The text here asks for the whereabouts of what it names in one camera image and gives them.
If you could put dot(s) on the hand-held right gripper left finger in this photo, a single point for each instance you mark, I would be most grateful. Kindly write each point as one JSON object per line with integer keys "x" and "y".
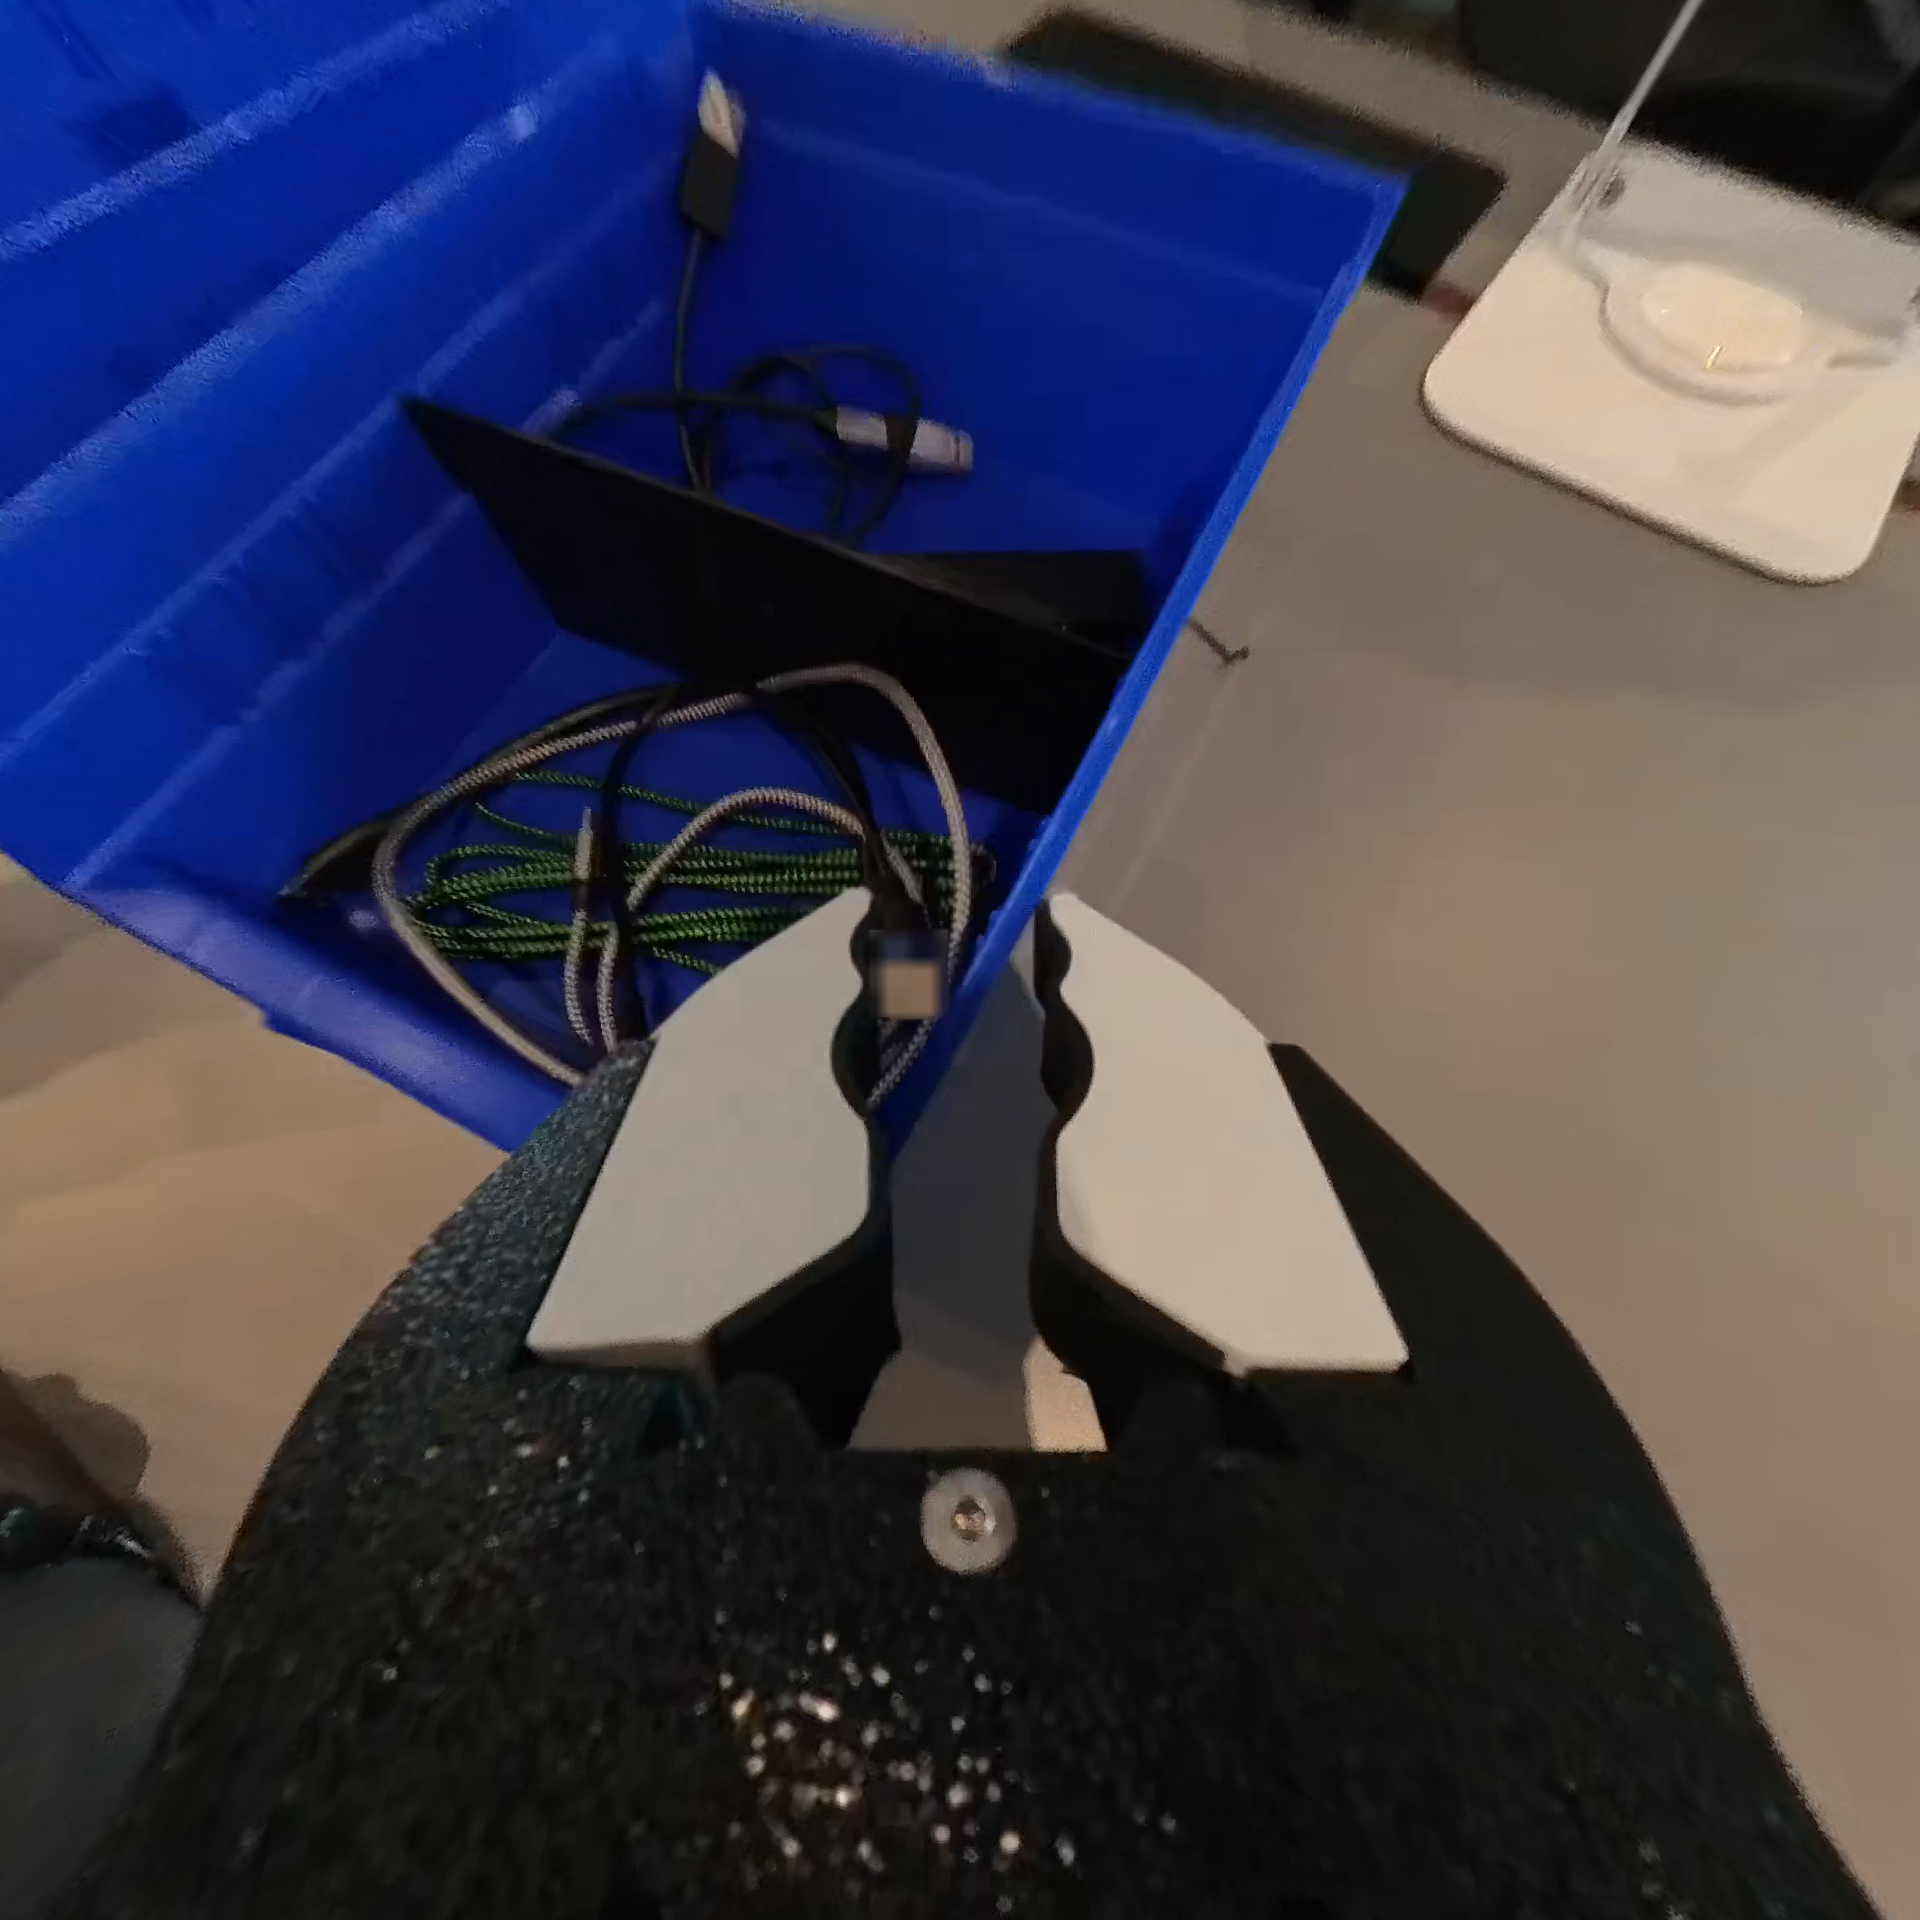
{"x": 705, "y": 1169}

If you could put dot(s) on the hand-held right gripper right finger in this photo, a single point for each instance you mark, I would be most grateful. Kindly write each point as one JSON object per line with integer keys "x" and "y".
{"x": 1200, "y": 1169}

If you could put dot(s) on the blue plastic bin with divider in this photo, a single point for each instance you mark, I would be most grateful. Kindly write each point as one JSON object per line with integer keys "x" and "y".
{"x": 1050, "y": 299}

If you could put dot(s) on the black bin divider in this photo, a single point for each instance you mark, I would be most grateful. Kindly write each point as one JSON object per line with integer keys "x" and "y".
{"x": 719, "y": 586}

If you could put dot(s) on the person's dark clothing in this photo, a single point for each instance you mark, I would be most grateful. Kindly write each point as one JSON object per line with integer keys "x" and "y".
{"x": 88, "y": 1551}

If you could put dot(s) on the white board stand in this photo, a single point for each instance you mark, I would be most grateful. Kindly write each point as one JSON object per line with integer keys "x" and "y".
{"x": 1576, "y": 419}

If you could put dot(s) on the black desk mat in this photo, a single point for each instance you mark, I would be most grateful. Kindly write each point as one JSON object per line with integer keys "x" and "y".
{"x": 1348, "y": 165}

